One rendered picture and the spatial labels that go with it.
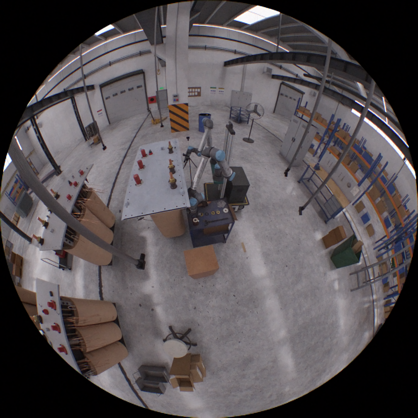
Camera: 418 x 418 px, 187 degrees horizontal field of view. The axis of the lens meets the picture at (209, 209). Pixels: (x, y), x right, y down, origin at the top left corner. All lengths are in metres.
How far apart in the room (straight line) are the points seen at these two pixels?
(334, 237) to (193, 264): 3.44
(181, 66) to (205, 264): 6.70
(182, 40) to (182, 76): 1.92
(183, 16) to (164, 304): 9.28
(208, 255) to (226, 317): 1.39
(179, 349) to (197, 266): 1.41
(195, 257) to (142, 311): 1.68
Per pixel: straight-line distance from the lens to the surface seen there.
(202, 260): 1.52
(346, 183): 4.87
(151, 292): 2.60
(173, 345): 2.23
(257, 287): 2.61
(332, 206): 4.41
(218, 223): 1.75
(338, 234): 3.82
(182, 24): 7.29
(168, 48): 6.77
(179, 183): 1.53
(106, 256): 2.74
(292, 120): 5.72
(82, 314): 2.20
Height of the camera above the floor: 2.41
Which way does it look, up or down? 56 degrees down
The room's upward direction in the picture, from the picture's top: 4 degrees clockwise
